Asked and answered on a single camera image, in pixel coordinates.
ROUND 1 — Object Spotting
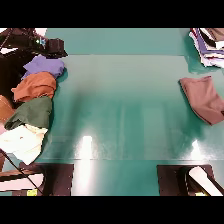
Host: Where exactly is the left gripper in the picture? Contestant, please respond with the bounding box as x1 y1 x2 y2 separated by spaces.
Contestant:
45 37 69 60

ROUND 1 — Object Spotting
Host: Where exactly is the mauve T-shirt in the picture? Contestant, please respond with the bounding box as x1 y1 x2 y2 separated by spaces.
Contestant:
179 75 224 127

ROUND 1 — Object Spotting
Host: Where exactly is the purple garment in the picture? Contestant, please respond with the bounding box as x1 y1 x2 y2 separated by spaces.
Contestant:
21 54 66 80

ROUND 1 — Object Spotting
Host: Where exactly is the orange garment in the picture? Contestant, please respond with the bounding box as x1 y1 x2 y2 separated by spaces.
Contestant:
11 71 58 103

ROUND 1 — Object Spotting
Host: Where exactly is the dark green garment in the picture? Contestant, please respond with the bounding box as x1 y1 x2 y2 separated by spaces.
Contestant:
3 95 54 131

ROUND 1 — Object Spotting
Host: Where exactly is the brown garment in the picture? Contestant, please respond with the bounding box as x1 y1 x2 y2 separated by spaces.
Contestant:
0 94 16 124

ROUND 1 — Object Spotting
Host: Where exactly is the stack of folded clothes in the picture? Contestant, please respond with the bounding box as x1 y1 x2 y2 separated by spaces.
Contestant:
188 28 224 70

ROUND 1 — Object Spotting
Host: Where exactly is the black cable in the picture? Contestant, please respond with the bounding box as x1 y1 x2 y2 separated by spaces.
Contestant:
0 148 45 196

